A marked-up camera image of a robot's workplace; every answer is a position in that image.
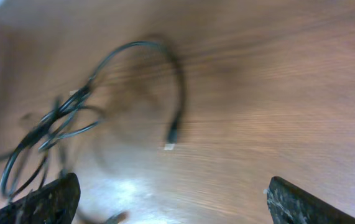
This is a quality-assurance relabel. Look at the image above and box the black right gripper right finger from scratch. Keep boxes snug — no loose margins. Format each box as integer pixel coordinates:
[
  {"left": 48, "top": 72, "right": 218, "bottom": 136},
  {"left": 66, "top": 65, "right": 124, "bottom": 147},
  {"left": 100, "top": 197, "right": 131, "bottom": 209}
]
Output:
[{"left": 265, "top": 176, "right": 355, "bottom": 224}]

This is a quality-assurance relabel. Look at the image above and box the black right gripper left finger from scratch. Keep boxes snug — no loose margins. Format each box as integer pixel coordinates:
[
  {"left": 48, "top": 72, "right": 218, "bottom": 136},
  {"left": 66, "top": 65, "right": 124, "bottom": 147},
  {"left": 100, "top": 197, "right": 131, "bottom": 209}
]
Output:
[{"left": 0, "top": 173, "right": 81, "bottom": 224}]

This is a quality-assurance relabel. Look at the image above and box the thin black cable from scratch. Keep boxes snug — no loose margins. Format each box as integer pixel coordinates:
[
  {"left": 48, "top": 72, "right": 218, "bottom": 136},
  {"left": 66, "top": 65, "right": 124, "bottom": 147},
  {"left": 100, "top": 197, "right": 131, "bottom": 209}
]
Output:
[{"left": 0, "top": 93, "right": 128, "bottom": 224}]

